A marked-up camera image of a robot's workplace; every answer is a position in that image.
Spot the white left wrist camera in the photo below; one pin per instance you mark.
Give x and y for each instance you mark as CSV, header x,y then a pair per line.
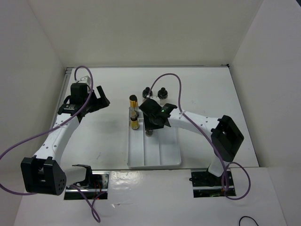
x,y
85,79

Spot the black top shaker brown spice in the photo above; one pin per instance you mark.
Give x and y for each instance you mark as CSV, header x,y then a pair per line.
x,y
147,92

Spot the black top shaker white spice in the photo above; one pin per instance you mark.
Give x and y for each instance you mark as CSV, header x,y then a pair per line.
x,y
162,95

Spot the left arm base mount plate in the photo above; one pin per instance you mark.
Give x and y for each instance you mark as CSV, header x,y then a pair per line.
x,y
95,188

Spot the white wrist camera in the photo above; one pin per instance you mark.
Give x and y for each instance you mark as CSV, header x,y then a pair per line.
x,y
154,98
85,79

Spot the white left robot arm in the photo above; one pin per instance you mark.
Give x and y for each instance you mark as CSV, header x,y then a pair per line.
x,y
42,173

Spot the white plastic organizer tray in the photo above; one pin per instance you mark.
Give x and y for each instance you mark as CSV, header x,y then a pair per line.
x,y
161,150

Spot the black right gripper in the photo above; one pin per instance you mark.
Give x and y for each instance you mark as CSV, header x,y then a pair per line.
x,y
148,125

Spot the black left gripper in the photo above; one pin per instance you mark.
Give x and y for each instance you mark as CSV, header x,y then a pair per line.
x,y
100,102

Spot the gold capped glass grinder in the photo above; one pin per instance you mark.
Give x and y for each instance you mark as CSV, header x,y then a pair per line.
x,y
134,104

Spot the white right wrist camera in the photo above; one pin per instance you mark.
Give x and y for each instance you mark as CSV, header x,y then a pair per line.
x,y
154,98

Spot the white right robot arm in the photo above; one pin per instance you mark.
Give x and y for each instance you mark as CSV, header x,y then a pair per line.
x,y
222,133

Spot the yellow oil bottle tan cap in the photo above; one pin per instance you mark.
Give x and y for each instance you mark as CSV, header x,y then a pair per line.
x,y
134,120

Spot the black cap spice jar front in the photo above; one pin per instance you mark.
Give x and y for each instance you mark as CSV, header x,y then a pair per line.
x,y
149,133

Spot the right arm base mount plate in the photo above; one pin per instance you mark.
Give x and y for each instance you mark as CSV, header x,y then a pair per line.
x,y
205,184

